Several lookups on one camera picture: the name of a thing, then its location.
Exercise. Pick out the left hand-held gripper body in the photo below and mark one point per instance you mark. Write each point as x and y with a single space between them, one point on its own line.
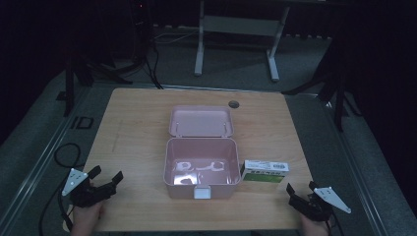
86 196

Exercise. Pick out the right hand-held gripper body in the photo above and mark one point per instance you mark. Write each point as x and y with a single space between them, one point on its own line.
314 208

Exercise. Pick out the white and green medicine box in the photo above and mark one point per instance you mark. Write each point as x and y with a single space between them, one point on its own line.
265 173

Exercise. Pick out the pink plastic box with lid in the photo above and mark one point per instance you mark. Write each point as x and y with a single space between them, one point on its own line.
200 154

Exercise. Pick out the person's right hand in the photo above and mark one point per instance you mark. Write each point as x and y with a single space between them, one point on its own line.
316 228

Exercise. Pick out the person's left hand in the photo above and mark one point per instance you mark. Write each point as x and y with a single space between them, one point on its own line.
86 220

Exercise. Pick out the black tripod stand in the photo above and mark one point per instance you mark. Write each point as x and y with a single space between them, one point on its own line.
334 85
78 75

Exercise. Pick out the white metal desk frame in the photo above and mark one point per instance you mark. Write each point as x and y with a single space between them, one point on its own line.
241 25

